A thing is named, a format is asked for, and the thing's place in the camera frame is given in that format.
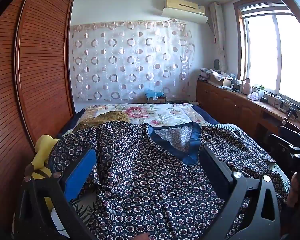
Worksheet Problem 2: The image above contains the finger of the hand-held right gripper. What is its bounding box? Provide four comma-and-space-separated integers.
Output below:
268, 133, 300, 156
279, 126, 300, 143

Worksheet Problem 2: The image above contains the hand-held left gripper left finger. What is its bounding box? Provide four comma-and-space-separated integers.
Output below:
15, 146, 98, 240

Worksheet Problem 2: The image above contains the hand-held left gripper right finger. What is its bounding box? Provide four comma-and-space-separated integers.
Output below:
197, 145, 282, 240

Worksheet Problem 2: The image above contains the navy patterned top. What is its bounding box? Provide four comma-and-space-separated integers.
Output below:
49, 121, 290, 240

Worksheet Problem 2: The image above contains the person's right hand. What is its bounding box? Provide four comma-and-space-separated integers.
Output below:
286, 172, 300, 207

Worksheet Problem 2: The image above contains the person's left hand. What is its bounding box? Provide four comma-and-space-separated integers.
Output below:
129, 232, 150, 240

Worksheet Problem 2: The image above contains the small black tripod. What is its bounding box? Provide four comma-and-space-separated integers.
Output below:
287, 104, 300, 118

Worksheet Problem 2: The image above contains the leaf print bed sheet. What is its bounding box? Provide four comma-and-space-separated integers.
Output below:
52, 162, 290, 240

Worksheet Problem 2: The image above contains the yellow plush toy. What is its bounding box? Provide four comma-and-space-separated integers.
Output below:
31, 135, 61, 210

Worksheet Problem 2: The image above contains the gold patterned cloth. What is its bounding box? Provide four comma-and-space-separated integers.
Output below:
76, 111, 132, 130

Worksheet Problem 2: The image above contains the long wooden cabinet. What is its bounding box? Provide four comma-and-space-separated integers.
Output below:
195, 79, 300, 141

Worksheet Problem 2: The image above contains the floral blanket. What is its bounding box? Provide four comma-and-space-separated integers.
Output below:
59, 103, 220, 136

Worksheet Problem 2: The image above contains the window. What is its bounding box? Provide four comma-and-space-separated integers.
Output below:
234, 0, 300, 108

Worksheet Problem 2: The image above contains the open cardboard box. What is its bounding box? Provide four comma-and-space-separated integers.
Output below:
210, 70, 233, 87

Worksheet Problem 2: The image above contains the box with blue bags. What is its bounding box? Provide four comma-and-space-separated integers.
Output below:
145, 90, 167, 103

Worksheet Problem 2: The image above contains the patterned fabric bundle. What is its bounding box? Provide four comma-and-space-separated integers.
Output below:
199, 67, 215, 81

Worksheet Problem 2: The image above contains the wooden slatted wardrobe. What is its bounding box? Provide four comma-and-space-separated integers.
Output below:
0, 0, 75, 230

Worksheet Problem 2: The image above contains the pale window curtain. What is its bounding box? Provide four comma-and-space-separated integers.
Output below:
209, 2, 228, 70

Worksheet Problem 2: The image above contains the circle patterned wall curtain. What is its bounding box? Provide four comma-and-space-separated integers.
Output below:
69, 20, 196, 103

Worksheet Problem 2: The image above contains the wall air conditioner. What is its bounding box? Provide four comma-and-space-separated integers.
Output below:
162, 0, 208, 24

